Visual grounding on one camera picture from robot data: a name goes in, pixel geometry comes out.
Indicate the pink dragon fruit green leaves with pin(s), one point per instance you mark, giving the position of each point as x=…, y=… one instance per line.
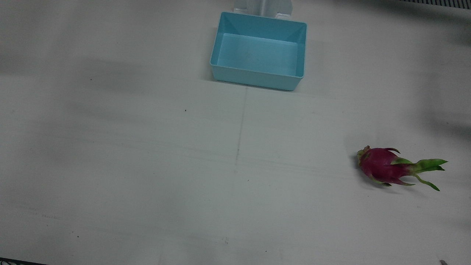
x=379, y=165

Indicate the light blue plastic bin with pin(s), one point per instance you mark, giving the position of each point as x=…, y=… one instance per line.
x=257, y=55

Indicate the dark ventilation grille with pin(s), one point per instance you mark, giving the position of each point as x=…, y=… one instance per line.
x=434, y=3

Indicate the white mount base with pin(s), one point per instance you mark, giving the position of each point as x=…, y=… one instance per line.
x=257, y=5

